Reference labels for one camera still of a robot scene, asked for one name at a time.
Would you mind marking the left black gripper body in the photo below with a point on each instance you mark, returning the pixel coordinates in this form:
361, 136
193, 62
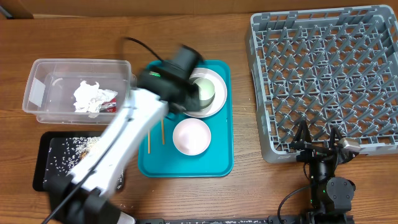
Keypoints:
190, 99

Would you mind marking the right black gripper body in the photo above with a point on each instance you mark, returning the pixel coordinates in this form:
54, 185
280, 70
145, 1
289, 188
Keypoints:
311, 152

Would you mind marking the white cup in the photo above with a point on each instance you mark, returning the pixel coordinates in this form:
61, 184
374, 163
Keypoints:
206, 90

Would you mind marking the small white dish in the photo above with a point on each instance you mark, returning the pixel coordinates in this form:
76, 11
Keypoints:
191, 136

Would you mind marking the red snack wrapper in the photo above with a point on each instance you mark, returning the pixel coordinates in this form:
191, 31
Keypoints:
108, 107

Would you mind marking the white napkin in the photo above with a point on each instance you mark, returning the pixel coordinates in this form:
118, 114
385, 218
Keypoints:
89, 98

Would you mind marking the white rice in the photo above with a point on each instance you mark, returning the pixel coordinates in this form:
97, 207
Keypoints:
64, 155

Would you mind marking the brown food scrap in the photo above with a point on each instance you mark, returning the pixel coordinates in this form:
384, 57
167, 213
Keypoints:
83, 154

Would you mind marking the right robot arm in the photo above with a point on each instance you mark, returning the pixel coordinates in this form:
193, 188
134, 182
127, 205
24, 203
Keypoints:
331, 196

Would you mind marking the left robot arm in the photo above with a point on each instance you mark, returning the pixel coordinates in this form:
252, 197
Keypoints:
82, 196

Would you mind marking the pale green bowl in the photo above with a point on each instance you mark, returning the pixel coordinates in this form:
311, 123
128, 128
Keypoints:
208, 104

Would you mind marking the large white plate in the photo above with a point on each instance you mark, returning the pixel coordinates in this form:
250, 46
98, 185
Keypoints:
220, 93

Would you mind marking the grey dish rack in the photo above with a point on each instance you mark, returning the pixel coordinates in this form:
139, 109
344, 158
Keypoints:
332, 68

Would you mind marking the teal plastic tray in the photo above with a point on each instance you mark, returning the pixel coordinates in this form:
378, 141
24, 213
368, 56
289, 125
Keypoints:
217, 161

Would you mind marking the clear plastic bin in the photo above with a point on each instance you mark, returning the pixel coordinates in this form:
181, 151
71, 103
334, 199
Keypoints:
53, 81

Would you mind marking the black plastic tray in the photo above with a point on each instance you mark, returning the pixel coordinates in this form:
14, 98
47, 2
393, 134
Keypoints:
44, 150

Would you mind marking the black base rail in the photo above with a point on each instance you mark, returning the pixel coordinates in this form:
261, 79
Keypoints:
269, 220

